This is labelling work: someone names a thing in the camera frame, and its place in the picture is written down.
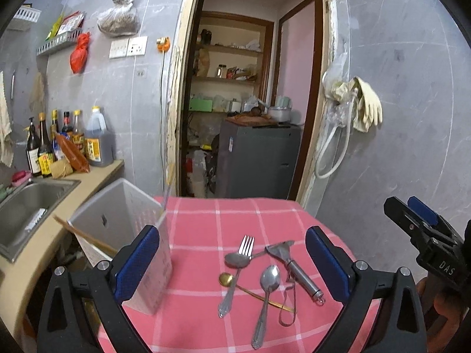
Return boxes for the beige hanging towel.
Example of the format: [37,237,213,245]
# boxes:
[0,72,14,167]

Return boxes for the hanging clear plastic bag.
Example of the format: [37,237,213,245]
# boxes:
[97,0,140,37]

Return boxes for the white wall rack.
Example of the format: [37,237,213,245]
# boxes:
[7,6,42,31]

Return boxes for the white pot on cabinet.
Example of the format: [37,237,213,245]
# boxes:
[267,106,291,123]

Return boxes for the red hanging bag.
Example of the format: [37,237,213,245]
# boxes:
[69,32,90,74]

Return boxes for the wooden chopstick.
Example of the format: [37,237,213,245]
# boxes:
[53,214,117,257]

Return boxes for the yellow rubber gloves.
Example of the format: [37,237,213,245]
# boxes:
[330,76,383,133]

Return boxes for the person's right hand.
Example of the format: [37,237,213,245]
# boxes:
[427,292,469,352]

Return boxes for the yellow-cap oil bottle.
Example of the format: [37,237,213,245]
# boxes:
[71,109,85,155]

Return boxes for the yellow-label sauce bottle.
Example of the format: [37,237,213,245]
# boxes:
[38,112,54,178]

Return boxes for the stainless steel sink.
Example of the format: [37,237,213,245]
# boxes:
[0,178,80,263]

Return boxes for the large silver spoon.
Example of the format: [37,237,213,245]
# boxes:
[251,264,281,350]

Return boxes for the green box on shelf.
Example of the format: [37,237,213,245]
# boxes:
[188,98,213,112]

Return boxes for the red-cap sauce bottle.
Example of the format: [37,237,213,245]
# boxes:
[61,111,73,136]

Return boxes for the white plastic utensil basket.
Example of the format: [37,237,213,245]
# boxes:
[69,179,173,315]

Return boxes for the grey cabinet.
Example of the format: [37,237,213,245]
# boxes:
[215,121,301,199]

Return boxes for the white wall socket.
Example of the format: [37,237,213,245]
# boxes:
[109,36,148,59]

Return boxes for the dark soy sauce bottle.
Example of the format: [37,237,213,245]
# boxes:
[26,117,42,177]

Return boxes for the white hose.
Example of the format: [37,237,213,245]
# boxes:
[314,88,359,180]

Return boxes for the orange wall hook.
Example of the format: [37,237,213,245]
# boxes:
[156,37,171,54]

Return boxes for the large vinegar jug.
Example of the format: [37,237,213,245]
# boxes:
[84,106,113,167]

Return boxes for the pink checked tablecloth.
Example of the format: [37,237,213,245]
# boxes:
[127,198,323,352]

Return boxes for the wooden cutting board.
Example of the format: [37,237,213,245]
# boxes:
[225,113,278,127]

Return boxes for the silver fork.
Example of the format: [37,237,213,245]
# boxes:
[218,235,255,318]

